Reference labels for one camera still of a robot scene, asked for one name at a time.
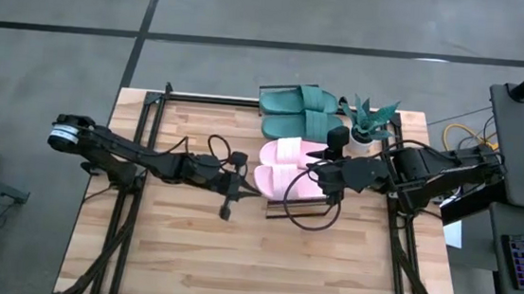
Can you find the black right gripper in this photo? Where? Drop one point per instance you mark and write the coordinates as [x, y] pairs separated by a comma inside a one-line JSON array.
[[364, 175]]

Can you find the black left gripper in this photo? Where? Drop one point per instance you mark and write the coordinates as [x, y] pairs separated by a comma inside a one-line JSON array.
[[210, 171]]

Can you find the pink rubber slide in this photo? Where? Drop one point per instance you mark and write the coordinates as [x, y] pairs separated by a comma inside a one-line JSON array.
[[278, 184], [285, 151]]

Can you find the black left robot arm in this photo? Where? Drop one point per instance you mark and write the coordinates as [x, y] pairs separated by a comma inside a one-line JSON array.
[[114, 146]]

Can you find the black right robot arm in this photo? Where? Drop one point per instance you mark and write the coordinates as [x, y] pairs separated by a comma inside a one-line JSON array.
[[412, 167]]

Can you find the green plant in white pot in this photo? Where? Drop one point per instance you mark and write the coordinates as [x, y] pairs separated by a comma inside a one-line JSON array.
[[366, 123]]

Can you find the white paper sheet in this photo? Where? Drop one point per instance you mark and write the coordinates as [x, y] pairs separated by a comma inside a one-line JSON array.
[[453, 235]]

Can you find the wooden shelf with black frame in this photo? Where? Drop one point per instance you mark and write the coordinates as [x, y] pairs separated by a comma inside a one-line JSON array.
[[299, 212]]

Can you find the black aluminium rig frame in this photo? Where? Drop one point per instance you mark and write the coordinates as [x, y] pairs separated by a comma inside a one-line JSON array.
[[209, 99]]

